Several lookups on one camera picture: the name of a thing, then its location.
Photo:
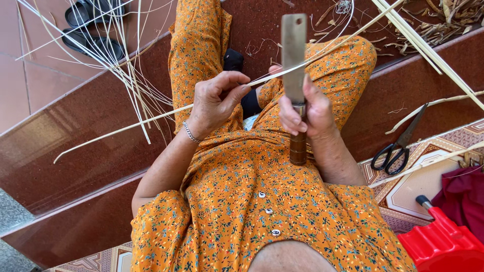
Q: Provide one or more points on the person's right hand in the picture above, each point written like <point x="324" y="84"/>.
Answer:
<point x="319" y="113"/>

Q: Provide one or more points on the person's left hand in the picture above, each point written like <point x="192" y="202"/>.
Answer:
<point x="210" y="105"/>

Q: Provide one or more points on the long pale bamboo strip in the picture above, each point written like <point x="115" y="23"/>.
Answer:
<point x="264" y="78"/>

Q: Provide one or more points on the black sock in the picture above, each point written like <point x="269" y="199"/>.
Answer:
<point x="250" y="104"/>
<point x="233" y="60"/>

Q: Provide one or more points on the black scissors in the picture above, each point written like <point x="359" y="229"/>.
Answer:
<point x="402" y="141"/>

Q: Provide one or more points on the bundle of thin bamboo slivers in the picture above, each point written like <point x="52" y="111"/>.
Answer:
<point x="124" y="71"/>

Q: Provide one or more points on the tangle of white fibre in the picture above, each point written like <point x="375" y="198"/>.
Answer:
<point x="342" y="6"/>

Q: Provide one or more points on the straight bamboo strip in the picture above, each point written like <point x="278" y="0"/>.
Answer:
<point x="427" y="163"/>

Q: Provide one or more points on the bundle of thick bamboo splits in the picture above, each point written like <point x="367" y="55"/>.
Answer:
<point x="416" y="39"/>

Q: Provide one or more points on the orange floral outfit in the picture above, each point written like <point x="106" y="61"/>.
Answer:
<point x="245" y="226"/>

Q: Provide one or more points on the curved bamboo strip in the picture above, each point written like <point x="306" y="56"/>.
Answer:
<point x="446" y="99"/>

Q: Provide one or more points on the black sandal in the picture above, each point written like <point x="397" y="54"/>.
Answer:
<point x="89" y="11"/>
<point x="90" y="43"/>

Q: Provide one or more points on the pile of dry bamboo shavings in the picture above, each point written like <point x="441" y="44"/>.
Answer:
<point x="448" y="24"/>

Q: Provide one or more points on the dark red cloth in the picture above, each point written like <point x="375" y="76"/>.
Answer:
<point x="463" y="196"/>

